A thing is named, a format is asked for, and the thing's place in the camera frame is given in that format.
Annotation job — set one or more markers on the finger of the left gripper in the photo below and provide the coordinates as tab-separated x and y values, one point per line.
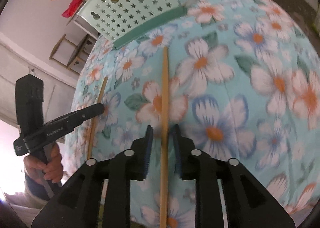
75	118

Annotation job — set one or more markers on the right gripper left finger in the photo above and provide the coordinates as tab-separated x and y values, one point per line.
78	200

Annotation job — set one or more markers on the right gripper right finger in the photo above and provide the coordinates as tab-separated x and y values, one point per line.
226	191

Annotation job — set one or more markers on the person left hand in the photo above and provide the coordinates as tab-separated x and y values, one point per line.
52	171

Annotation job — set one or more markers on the white door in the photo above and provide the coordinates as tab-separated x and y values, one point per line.
57	96

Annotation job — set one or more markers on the wooden chair black seat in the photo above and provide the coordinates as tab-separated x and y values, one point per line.
80	52

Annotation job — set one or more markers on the red plastic bag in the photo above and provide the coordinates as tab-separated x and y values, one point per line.
73	6

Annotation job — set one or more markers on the floral blue tablecloth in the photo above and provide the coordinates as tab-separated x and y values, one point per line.
244	82

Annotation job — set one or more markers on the mint green utensil holder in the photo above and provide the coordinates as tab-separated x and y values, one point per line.
122	21

